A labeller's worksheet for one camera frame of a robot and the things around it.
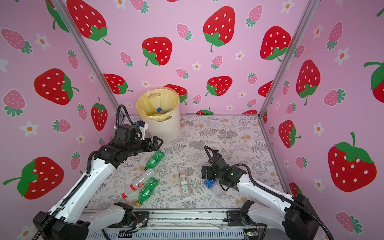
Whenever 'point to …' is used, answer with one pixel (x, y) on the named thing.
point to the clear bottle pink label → (154, 115)
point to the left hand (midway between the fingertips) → (156, 140)
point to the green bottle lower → (147, 191)
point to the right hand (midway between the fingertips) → (207, 170)
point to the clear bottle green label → (185, 185)
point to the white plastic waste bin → (168, 131)
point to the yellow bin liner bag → (158, 103)
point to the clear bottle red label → (137, 183)
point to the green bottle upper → (156, 158)
